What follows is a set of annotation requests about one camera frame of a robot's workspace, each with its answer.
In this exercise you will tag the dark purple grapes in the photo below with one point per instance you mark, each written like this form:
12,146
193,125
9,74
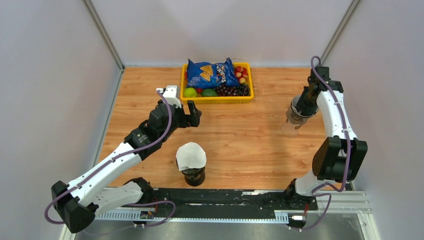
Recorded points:
243,90

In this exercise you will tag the dark coffee dripper on stand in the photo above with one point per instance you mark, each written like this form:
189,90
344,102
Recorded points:
193,171

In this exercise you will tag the dark green avocado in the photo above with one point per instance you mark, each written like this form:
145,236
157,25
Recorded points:
209,93

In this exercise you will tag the yellow plastic tray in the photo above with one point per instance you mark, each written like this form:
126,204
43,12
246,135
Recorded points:
218,99

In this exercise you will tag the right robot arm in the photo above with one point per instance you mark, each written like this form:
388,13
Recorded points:
340,156

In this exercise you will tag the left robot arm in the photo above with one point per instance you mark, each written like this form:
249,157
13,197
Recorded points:
81,200

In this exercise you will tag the clear glass carafe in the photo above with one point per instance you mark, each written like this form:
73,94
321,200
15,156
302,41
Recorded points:
290,130

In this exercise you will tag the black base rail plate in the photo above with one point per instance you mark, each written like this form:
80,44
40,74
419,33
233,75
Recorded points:
228,204

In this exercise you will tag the red peaches bunch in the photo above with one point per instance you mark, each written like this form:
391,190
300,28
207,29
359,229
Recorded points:
241,74

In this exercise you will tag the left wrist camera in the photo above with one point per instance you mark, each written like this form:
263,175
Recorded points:
171,94

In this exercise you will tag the white paper coffee filter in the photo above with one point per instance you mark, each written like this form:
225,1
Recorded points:
190,156

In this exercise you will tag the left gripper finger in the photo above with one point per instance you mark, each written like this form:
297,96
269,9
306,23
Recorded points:
192,108
194,118

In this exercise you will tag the light green apple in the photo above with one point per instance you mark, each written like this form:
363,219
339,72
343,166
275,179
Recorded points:
190,92

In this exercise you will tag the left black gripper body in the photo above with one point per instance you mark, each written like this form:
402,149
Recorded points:
181,120

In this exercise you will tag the blue chips bag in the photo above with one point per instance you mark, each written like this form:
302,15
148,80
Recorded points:
206,75

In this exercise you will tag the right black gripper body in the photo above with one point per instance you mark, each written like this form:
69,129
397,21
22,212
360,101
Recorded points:
306,103

